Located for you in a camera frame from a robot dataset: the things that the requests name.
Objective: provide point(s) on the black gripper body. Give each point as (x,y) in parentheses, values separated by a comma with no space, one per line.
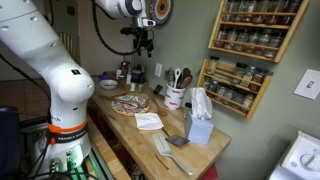
(141,36)

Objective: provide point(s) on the white paper napkin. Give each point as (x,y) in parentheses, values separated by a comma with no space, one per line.
(201,103)

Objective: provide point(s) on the light blue tissue box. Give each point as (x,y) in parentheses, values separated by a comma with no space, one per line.
(198,131)

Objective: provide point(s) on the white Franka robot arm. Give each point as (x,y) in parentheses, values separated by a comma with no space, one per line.
(40,50)

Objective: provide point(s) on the colourful patterned orange plate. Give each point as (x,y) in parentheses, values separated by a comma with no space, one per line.
(121,106)

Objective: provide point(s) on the dark blue box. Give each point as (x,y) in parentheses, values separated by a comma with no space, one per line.
(8,140)

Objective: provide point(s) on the dark steel canister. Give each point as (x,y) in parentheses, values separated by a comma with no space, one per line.
(136,76)

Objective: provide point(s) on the white plastic bottle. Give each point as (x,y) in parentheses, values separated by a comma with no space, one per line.
(128,80)

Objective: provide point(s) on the metal kitchen utensil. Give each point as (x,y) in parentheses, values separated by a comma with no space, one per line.
(170,77)

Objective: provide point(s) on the small black-lid spice jar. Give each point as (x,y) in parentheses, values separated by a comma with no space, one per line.
(133,87)
(141,88)

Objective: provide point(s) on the white slotted spoon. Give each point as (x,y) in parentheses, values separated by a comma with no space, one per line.
(177,78)

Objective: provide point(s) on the small black device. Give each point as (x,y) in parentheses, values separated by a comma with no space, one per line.
(158,90)

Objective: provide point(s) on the brown wooden spoon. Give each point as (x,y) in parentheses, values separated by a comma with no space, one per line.
(186,71)

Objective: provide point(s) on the blue plastic bowl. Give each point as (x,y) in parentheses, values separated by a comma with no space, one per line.
(103,77)

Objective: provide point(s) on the white ceramic bowl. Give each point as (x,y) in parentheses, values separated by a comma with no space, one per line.
(108,85)

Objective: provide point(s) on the white red-patterned utensil crock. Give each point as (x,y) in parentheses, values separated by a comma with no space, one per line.
(174,98)

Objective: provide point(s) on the glass spice jar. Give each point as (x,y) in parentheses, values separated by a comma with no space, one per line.
(242,6)
(254,36)
(207,82)
(258,78)
(291,6)
(275,6)
(240,71)
(248,101)
(248,75)
(252,6)
(263,6)
(221,34)
(232,35)
(214,86)
(242,36)
(229,93)
(238,97)
(230,6)
(221,90)
(213,63)
(275,40)

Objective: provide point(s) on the wooden chair back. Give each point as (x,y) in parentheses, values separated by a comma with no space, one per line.
(70,46)

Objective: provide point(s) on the small dark-lid glass jar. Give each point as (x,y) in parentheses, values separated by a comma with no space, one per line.
(186,110)

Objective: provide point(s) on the folded white napkin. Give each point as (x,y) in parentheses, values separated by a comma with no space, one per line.
(148,121)

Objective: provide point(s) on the small wooden spice rack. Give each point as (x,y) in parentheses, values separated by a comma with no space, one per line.
(226,68)

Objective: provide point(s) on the white spatula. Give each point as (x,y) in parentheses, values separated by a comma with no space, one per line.
(161,143)

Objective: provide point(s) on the dark square scraper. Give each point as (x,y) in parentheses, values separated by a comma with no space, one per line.
(176,140)

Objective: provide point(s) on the low wooden bench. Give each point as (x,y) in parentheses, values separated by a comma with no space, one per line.
(106,150)

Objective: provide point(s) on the green-lid spice jar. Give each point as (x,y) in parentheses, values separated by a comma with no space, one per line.
(265,37)

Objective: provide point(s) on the red cloth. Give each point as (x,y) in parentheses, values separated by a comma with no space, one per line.
(210,174)

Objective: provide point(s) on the large wooden spice rack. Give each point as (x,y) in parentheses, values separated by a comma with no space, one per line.
(290,33)

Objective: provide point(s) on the white stove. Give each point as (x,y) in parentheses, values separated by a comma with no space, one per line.
(293,150)

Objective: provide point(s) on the decorative round wall plate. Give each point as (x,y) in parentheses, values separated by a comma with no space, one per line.
(163,10)

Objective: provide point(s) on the white light switch plate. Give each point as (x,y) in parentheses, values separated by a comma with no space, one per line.
(308,85)

